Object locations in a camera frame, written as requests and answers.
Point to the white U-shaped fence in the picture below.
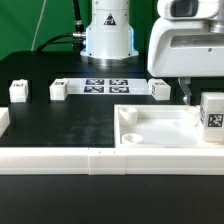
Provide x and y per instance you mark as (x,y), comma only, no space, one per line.
(111,161)

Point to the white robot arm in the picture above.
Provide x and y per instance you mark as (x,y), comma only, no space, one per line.
(109,37)

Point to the AprilTag marker sheet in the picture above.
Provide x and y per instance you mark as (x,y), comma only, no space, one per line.
(108,86)

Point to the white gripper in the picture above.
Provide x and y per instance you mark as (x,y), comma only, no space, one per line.
(187,40)

